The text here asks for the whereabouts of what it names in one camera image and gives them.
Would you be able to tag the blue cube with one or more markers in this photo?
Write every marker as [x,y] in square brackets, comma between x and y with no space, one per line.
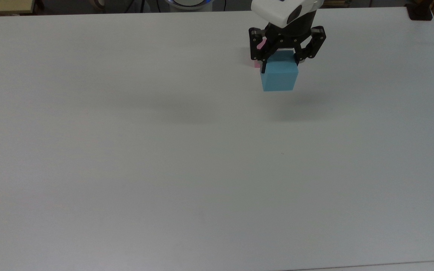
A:
[279,75]

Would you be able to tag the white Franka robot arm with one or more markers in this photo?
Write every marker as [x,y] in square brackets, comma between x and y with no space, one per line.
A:
[273,11]

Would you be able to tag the pink cube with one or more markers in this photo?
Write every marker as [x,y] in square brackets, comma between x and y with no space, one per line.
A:
[261,44]

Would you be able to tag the black clamp block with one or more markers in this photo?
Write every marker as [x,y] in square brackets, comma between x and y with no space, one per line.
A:
[420,13]

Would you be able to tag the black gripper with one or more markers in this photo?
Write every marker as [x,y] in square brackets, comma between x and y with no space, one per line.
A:
[292,35]

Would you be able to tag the light wooden board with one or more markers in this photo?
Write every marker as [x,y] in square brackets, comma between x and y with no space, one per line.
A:
[6,5]

